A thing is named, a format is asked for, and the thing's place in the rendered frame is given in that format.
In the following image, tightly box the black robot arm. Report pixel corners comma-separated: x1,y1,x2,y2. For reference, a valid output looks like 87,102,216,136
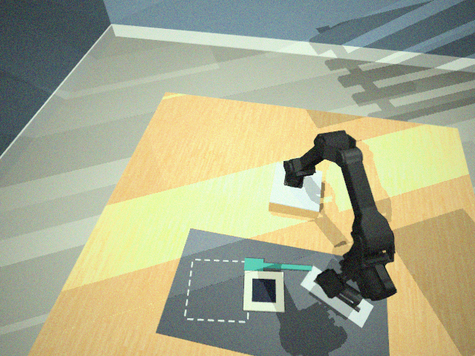
284,130,397,301

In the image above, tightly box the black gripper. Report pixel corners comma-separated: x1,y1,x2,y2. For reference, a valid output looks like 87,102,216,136
316,252,362,299

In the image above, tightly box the teal flat trowel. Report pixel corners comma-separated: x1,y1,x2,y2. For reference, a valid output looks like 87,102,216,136
244,258,312,271

